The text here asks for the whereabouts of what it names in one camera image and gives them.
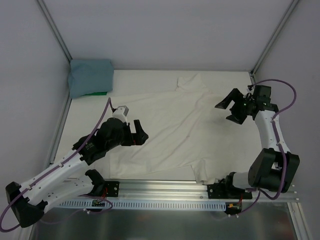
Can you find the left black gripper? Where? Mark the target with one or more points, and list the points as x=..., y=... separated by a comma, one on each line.
x=131, y=135

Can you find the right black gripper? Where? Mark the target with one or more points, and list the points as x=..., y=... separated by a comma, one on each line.
x=238, y=108

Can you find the white t-shirt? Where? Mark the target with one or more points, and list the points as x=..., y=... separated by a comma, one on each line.
x=185, y=129

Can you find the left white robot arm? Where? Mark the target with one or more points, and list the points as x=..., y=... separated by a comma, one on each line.
x=71, y=176

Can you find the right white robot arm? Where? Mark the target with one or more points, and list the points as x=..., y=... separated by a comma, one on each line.
x=274, y=168

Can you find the folded green t-shirt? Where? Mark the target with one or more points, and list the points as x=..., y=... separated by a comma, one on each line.
x=96, y=94

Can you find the folded blue t-shirt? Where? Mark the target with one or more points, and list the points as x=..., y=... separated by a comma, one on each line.
x=88, y=76

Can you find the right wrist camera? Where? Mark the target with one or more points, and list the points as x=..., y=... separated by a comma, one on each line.
x=250, y=91

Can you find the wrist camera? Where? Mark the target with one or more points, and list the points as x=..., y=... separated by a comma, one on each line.
x=250, y=91
x=121, y=113

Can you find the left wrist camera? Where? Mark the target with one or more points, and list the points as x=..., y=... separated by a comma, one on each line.
x=121, y=113

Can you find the right aluminium frame post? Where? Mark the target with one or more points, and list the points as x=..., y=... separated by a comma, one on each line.
x=274, y=36

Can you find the aluminium frame post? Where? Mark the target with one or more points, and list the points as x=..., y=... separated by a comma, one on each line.
x=274, y=36
x=54, y=29

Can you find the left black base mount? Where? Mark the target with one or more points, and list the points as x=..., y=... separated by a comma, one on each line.
x=109, y=189

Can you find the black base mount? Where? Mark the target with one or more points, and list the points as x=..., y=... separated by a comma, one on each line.
x=224, y=189
x=109, y=189

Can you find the white slotted cable duct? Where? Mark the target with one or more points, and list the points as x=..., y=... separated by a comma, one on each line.
x=168, y=205

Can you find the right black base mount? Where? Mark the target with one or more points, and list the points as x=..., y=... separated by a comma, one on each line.
x=224, y=189

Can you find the aluminium mounting rail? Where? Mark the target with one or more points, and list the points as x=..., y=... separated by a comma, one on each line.
x=167, y=190

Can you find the left aluminium frame post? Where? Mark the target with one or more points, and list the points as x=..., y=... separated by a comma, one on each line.
x=54, y=29

